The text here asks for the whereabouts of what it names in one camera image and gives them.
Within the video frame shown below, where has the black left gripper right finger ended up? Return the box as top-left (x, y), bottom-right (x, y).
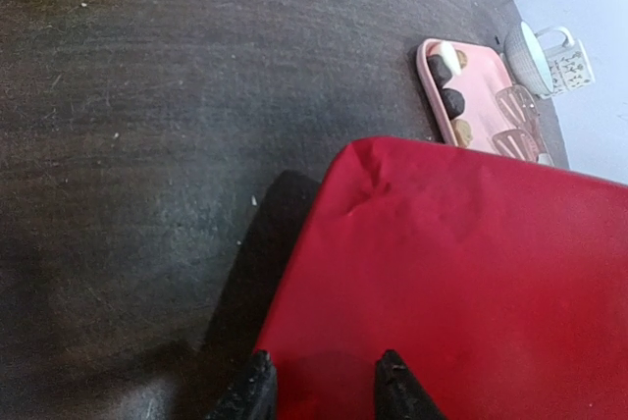
top-left (375, 349), bottom-right (445, 420)

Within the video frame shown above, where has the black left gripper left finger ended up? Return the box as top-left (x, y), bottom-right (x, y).
top-left (205, 350), bottom-right (278, 420)

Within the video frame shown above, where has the red tin lid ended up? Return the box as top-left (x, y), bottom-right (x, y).
top-left (257, 137), bottom-right (627, 419)

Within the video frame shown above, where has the dark chocolate tray left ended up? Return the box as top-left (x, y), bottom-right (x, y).
top-left (427, 55), bottom-right (465, 120)

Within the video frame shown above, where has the white heart chocolate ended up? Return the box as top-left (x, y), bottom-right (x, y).
top-left (438, 41), bottom-right (462, 77)

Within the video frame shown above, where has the pink plastic tray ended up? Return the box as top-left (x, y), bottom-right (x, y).
top-left (415, 37), bottom-right (555, 166)

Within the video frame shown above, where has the light blue ceramic bowl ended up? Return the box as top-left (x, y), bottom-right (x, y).
top-left (503, 22), bottom-right (553, 96)

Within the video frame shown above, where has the white floral mug yellow inside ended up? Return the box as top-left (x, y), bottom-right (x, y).
top-left (535, 26), bottom-right (596, 96)

